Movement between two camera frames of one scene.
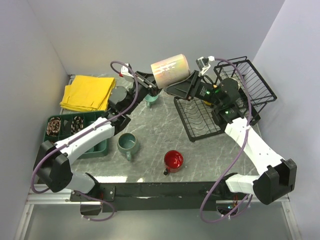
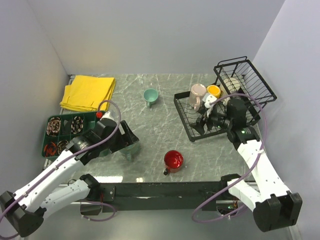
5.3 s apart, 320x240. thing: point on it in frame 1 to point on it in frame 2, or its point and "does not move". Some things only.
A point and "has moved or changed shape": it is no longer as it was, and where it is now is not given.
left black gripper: (149, 81) to (125, 139)
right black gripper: (187, 88) to (199, 124)
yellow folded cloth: (88, 93) does not move
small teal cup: (150, 99) does not move
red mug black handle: (173, 161) does not move
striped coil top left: (53, 126) does not move
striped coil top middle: (77, 124) does not move
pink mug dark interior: (169, 70) has moved or changed shape
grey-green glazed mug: (128, 144) does not move
